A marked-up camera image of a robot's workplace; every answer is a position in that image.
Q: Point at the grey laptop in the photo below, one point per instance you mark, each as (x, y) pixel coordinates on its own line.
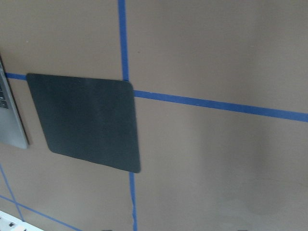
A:
(11, 128)

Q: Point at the black mouse pad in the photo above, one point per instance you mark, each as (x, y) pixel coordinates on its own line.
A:
(90, 119)

